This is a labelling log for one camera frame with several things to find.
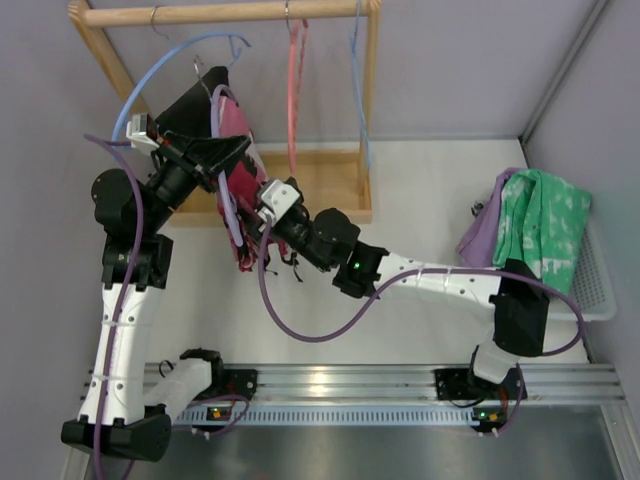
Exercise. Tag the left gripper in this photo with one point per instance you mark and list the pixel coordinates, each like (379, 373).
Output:
(185, 156)

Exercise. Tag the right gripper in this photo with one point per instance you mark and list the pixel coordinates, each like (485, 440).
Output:
(265, 220)

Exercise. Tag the pink camouflage trousers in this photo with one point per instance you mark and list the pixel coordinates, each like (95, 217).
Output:
(243, 182)

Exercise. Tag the lilac plastic hanger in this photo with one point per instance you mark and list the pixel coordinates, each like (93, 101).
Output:
(225, 200)

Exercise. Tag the black trousers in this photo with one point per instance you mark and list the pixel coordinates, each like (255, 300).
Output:
(189, 115)

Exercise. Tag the light blue plastic hanger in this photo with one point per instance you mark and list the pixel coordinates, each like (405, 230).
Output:
(237, 43)

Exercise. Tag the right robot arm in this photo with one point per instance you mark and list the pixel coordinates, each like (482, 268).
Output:
(511, 298)

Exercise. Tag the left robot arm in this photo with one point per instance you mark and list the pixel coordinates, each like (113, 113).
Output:
(118, 417)

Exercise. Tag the pink plastic hanger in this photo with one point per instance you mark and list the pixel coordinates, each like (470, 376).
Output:
(297, 50)

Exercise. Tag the wooden clothes rack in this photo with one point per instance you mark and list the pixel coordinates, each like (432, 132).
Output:
(328, 177)

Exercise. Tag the purple garment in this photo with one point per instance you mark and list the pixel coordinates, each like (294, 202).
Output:
(476, 247)

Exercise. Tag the green white garment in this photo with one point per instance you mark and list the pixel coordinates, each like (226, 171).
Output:
(542, 221)

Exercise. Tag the white plastic basket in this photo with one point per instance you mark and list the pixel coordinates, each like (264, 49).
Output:
(591, 288)

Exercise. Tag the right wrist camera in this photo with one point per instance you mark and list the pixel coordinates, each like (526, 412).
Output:
(276, 198)

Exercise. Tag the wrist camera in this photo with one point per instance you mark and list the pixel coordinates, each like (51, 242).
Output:
(276, 198)
(142, 133)

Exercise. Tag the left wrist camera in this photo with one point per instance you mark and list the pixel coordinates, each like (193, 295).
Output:
(142, 133)

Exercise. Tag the aluminium mounting rail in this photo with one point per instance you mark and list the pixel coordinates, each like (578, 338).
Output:
(393, 395)

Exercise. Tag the thin blue wire hanger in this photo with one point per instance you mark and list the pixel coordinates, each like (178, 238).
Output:
(357, 87)

